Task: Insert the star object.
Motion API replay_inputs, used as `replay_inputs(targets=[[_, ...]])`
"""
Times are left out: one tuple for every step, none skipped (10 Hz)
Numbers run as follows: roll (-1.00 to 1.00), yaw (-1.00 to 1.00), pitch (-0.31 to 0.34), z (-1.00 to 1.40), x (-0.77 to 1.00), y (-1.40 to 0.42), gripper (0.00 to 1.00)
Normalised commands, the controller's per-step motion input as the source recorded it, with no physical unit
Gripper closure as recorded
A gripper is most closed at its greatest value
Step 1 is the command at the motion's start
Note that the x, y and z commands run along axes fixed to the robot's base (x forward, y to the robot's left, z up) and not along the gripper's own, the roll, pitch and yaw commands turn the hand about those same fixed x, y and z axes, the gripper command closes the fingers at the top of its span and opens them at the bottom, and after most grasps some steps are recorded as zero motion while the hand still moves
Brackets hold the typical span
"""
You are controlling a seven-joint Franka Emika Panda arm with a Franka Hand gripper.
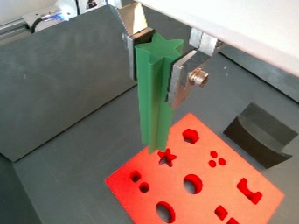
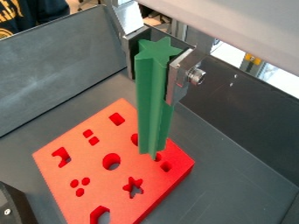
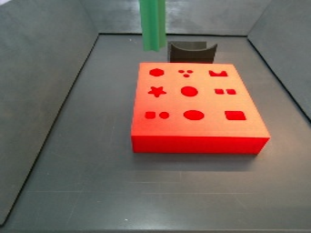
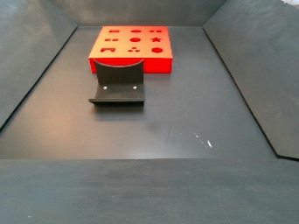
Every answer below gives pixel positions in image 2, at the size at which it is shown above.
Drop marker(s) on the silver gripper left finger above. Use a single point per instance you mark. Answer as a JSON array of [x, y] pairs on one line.
[[131, 47]]

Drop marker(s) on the black curved block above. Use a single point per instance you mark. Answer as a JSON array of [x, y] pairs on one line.
[[14, 208]]

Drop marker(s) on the person in navy shirt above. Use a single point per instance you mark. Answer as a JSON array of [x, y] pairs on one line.
[[22, 14]]

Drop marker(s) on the red shape-sorting block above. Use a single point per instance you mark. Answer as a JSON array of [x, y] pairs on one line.
[[102, 181]]

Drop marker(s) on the green star-shaped peg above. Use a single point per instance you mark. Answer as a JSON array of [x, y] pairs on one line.
[[153, 111]]

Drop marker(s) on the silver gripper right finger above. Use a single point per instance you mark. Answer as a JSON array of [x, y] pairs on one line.
[[184, 73]]

